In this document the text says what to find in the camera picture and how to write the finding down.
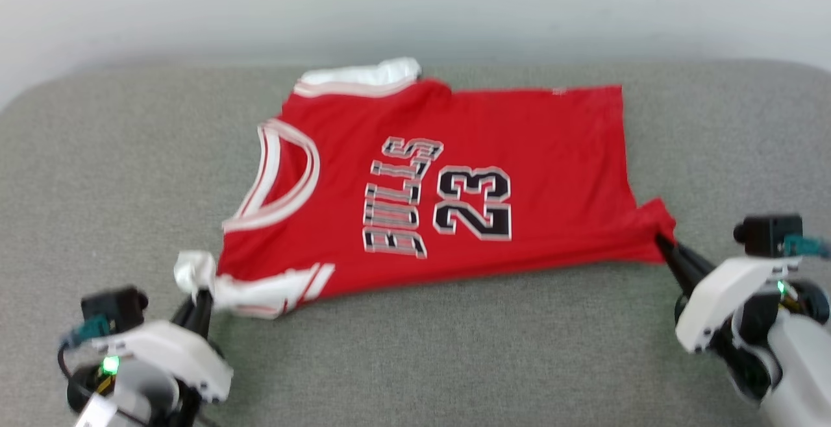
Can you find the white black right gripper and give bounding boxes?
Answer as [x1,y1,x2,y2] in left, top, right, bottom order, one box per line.
[654,232,804,354]

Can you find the teal camera connector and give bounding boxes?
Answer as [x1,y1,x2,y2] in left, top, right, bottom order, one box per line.
[61,315,112,350]
[783,235,831,260]

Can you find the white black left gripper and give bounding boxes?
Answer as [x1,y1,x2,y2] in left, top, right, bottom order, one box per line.
[91,288,234,406]

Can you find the teal right camera connector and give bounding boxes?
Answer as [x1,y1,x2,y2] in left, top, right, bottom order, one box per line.
[783,235,831,260]

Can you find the red Bulls 23 jersey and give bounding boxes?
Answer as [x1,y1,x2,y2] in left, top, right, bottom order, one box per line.
[173,57,678,320]

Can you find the teal left camera connector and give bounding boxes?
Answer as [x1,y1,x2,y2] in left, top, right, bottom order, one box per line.
[61,315,112,350]

